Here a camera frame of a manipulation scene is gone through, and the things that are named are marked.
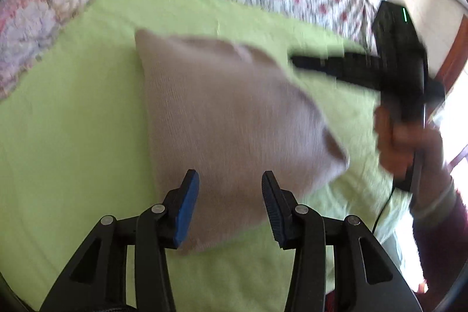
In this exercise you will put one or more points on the person's right forearm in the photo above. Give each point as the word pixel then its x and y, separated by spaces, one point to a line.
pixel 442 242

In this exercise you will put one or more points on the light green bed sheet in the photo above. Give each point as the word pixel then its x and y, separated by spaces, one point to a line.
pixel 73 114

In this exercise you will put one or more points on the beige knit sweater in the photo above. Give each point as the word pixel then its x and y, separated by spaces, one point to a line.
pixel 226 114

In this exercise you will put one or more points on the person's right hand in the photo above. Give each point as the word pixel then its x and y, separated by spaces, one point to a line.
pixel 393 147

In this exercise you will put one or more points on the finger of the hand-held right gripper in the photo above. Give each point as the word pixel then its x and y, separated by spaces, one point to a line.
pixel 336 67

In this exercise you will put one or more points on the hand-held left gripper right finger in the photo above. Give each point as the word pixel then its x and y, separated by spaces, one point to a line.
pixel 274 209

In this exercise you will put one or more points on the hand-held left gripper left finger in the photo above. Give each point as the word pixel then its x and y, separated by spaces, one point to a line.
pixel 186 209

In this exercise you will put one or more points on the pastel floral cloth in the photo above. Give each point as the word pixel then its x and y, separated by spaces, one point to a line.
pixel 33 23

